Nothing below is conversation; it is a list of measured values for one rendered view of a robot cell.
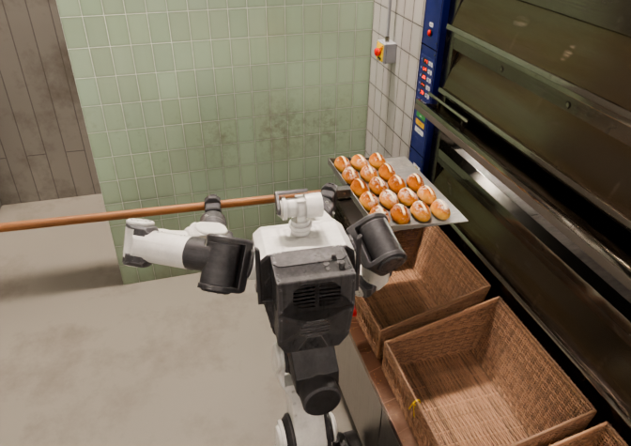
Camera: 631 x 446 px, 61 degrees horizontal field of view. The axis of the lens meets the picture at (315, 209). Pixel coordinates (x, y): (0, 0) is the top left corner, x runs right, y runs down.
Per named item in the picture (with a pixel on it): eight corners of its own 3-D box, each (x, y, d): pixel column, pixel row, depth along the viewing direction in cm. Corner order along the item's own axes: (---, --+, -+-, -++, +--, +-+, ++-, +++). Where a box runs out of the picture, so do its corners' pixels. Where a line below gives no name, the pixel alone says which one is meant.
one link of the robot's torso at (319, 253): (376, 359, 149) (385, 254, 130) (253, 379, 143) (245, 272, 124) (347, 291, 174) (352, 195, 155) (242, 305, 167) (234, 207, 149)
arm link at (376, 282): (396, 283, 178) (403, 250, 159) (370, 309, 173) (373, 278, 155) (371, 261, 183) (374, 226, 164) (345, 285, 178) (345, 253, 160)
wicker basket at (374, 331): (423, 258, 273) (428, 212, 259) (483, 335, 228) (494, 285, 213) (331, 275, 261) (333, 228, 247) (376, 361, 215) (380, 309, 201)
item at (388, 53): (388, 57, 286) (389, 38, 281) (395, 63, 278) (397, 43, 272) (375, 58, 284) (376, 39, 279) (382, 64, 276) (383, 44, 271)
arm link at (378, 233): (401, 269, 156) (406, 246, 144) (372, 279, 155) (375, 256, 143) (385, 237, 162) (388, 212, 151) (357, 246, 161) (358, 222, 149)
